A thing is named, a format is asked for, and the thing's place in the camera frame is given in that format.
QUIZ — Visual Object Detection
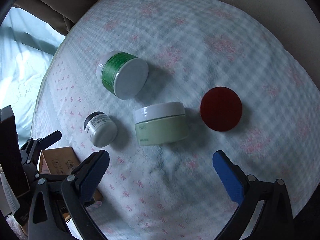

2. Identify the small black-lidded white jar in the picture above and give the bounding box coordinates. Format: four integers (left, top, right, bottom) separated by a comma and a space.
84, 111, 118, 148

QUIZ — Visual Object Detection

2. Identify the red and silver jar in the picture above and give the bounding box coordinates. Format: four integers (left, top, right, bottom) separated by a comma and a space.
200, 87, 242, 132

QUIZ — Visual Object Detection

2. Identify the checkered floral bed sheet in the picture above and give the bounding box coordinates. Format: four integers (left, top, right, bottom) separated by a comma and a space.
31, 0, 319, 239

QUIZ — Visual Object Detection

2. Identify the open cardboard box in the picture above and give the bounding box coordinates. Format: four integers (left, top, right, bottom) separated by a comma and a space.
39, 146, 103, 221

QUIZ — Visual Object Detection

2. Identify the pale green cream jar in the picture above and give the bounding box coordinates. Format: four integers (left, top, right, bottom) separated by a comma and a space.
133, 102, 188, 146

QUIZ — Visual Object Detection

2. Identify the light blue sheer curtain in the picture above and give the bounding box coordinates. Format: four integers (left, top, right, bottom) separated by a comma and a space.
0, 7, 65, 145

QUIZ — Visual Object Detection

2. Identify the green-labelled white jar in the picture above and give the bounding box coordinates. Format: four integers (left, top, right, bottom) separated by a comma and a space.
96, 51, 149, 100

